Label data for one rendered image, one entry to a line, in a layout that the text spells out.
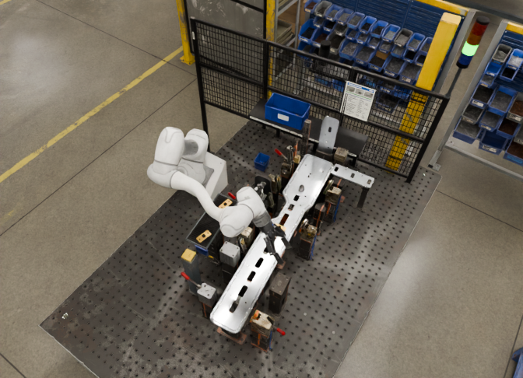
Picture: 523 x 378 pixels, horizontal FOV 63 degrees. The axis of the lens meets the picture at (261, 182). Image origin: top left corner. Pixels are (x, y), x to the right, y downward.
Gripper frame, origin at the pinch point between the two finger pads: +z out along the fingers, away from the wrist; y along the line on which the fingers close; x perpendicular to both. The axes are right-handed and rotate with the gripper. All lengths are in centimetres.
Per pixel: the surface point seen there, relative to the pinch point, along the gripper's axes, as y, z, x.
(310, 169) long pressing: -90, -8, -5
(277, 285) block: -4.3, 20.0, -19.1
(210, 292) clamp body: 14.7, 0.8, -45.4
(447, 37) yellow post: -101, -44, 105
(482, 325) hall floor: -112, 172, 43
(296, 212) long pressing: -55, 4, -12
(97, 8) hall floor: -363, -269, -289
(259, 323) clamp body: 20.2, 23.8, -23.9
